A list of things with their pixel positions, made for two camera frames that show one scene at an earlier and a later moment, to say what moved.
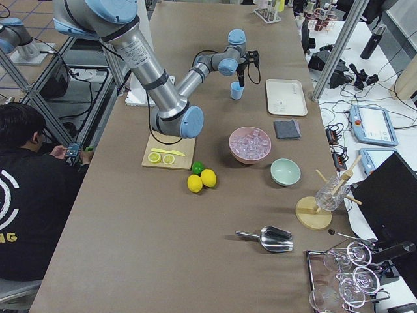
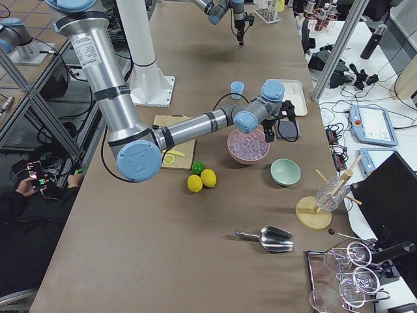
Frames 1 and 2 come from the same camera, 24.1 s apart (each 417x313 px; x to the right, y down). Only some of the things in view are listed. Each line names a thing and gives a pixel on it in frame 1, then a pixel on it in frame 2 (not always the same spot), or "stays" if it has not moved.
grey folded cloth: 287,129 stays
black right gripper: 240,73 → 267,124
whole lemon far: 208,177 stays
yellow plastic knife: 171,152 stays
